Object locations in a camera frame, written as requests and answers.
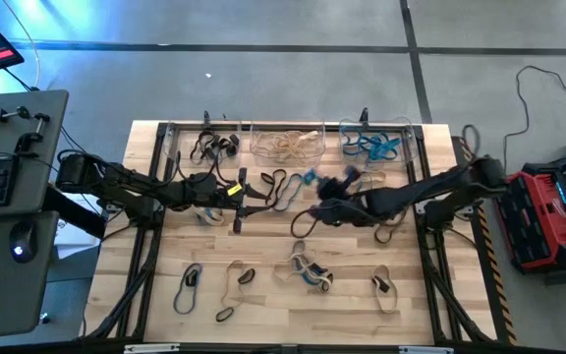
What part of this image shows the coiled black cable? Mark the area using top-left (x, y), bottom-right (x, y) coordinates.
top-left (460, 123), bottom-right (482, 159)

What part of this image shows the thin black floor cable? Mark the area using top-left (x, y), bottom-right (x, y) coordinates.
top-left (502, 64), bottom-right (566, 173)

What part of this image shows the silver table bracket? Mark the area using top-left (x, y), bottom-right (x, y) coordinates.
top-left (398, 345), bottom-right (455, 354)
top-left (124, 342), bottom-right (181, 354)

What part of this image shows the white paper sheet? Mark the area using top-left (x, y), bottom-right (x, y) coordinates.
top-left (52, 190), bottom-right (105, 248)

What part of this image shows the grey desk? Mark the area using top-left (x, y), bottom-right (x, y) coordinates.
top-left (0, 89), bottom-right (72, 340)

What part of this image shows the red black power station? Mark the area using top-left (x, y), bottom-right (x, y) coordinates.
top-left (492, 163), bottom-right (566, 275)

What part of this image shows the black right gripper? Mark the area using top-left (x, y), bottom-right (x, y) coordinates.
top-left (308, 175), bottom-right (377, 228)

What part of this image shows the black desk clamp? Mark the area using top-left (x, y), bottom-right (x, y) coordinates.
top-left (0, 103), bottom-right (52, 154)

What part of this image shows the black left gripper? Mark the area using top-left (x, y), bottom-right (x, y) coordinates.
top-left (212, 165), bottom-right (273, 236)

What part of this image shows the yellow black hazard tape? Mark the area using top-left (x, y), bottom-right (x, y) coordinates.
top-left (476, 205), bottom-right (519, 346)

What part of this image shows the clear plastic basket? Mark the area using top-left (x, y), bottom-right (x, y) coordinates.
top-left (337, 116), bottom-right (418, 166)
top-left (163, 117), bottom-right (244, 169)
top-left (249, 119), bottom-right (327, 168)

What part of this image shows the black computer mouse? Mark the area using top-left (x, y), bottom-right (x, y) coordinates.
top-left (8, 219), bottom-right (39, 265)

